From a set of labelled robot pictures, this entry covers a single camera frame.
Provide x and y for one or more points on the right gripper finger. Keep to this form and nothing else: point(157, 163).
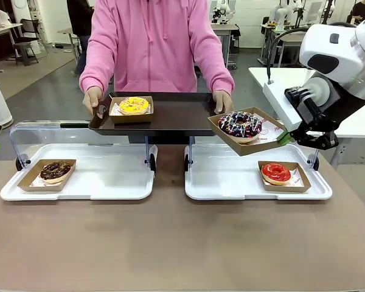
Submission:
point(310, 129)
point(322, 140)

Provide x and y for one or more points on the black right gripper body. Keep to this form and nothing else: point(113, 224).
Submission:
point(321, 114)

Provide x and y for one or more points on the white printed paper liner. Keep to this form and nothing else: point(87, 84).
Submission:
point(269, 130)
point(298, 178)
point(115, 108)
point(35, 183)

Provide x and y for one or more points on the sprinkled chocolate donut paper tray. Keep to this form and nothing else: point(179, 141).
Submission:
point(249, 149)

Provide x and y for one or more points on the dark drizzled sprinkle donut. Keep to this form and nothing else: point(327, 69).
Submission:
point(228, 127)

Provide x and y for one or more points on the dark brown serving tray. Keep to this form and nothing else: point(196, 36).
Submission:
point(176, 112)

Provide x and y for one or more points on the yellow glazed sprinkle donut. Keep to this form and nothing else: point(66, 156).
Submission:
point(143, 106)

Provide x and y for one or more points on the person's right forearm pink sleeve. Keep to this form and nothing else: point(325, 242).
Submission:
point(94, 76)

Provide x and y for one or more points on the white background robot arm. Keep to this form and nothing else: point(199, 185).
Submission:
point(280, 13)

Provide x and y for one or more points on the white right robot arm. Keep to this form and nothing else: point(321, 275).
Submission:
point(346, 54)

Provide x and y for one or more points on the person's left forearm pink sleeve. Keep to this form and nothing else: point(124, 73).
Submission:
point(219, 77)

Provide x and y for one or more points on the red donut in paper tray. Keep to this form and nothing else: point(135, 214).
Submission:
point(287, 188)

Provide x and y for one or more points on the chocolate donut with nuts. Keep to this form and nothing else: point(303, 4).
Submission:
point(47, 177)

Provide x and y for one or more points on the chocolate donut in paper tray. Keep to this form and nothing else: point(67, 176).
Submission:
point(39, 188)

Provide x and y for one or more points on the red glazed donut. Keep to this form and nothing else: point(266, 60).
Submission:
point(269, 177)

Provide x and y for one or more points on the background person in black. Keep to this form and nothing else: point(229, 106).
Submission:
point(362, 10)

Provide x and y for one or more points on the background person dark jacket jeans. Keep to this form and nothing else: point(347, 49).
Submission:
point(79, 15)

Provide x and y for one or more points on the person's black trousers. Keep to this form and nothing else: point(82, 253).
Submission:
point(161, 140)

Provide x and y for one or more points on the person's left hand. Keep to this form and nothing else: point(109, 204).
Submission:
point(223, 100)

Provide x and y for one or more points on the person's right hand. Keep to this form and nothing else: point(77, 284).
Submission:
point(92, 95)

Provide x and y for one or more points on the clear display case lid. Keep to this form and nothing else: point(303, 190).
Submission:
point(64, 135)
point(313, 161)

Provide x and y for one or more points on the grey background desk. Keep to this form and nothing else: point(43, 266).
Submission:
point(292, 38)

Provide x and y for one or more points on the black office chair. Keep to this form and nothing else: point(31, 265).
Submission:
point(25, 45)

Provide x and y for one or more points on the white background desk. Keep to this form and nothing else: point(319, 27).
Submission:
point(3, 29)

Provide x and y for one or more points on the white display case base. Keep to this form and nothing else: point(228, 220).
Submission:
point(225, 182)
point(109, 182)

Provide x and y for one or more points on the black vertical stand pole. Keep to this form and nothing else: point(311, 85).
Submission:
point(325, 12)

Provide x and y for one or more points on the grey background table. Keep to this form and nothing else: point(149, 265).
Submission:
point(64, 31)

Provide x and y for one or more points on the pink hoodie torso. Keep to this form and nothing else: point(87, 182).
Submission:
point(158, 45)

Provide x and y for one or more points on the black ribbed camera mount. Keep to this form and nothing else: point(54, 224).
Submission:
point(295, 92)

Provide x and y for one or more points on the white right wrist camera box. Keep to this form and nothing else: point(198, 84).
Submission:
point(280, 103)

